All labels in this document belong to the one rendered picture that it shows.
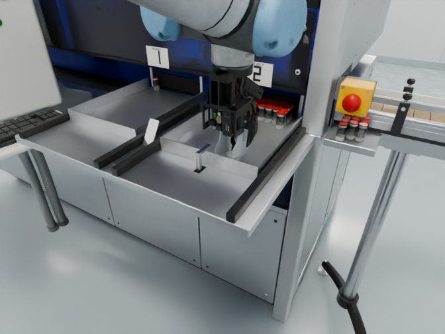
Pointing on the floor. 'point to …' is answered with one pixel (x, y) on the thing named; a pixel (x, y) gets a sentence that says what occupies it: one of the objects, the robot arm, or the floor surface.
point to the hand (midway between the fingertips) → (236, 156)
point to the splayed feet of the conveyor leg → (326, 269)
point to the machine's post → (324, 107)
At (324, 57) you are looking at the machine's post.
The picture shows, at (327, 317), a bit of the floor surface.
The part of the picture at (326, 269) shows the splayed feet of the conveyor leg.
